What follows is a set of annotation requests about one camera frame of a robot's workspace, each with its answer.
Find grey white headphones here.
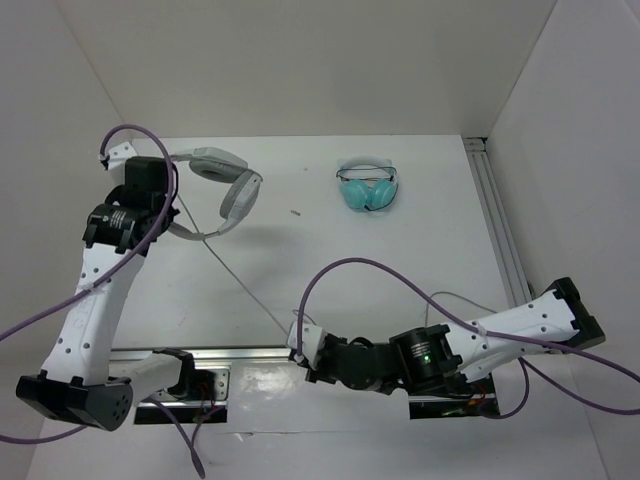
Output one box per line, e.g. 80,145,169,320
169,147,263,241

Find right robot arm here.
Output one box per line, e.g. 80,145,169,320
287,277,605,397

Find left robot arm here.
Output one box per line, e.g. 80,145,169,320
16,156,198,431

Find teal headphones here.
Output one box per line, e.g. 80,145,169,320
335,155,399,212

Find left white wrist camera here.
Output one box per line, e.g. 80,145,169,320
99,141,137,175

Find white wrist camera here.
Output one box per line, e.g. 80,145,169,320
99,141,137,175
286,322,327,370

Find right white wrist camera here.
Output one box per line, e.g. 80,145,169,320
286,322,327,370

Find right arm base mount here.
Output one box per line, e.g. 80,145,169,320
408,375,501,420

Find aluminium front rail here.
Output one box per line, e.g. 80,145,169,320
110,346,291,363

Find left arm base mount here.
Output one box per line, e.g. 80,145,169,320
113,348,230,425

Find aluminium side rail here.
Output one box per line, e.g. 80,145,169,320
462,137,532,307

